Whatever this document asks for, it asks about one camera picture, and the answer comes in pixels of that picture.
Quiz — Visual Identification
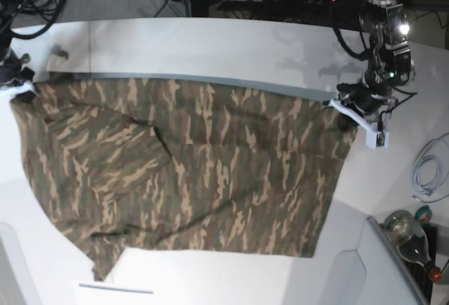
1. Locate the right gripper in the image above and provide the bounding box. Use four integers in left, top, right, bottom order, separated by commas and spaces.
1, 67, 35, 90

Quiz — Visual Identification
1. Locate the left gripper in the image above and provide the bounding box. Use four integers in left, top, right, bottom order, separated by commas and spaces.
337, 83, 398, 125

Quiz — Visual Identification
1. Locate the camouflage t-shirt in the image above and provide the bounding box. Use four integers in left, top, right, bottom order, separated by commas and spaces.
11, 78, 356, 281

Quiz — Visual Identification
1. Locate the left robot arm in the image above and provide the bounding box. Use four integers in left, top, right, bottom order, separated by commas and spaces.
332, 0, 414, 131

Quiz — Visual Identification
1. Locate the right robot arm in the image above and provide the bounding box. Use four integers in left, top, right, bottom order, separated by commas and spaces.
1, 0, 67, 91

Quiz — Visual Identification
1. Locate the green tape roll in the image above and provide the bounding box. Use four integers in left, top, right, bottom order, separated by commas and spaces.
415, 205, 432, 225

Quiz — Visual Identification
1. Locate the clear plastic bottle red cap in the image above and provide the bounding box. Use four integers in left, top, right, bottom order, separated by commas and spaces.
383, 210, 443, 283

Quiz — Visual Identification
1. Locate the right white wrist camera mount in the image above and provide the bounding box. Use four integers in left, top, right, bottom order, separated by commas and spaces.
1, 81, 39, 99

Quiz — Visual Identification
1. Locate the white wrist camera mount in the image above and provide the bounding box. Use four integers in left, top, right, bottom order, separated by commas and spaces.
328, 97, 393, 149
1, 81, 39, 99

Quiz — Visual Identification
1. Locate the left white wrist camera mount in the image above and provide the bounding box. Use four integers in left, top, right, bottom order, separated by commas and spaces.
328, 97, 393, 149

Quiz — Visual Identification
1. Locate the light blue coiled cable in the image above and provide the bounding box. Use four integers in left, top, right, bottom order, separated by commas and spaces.
410, 133, 449, 203

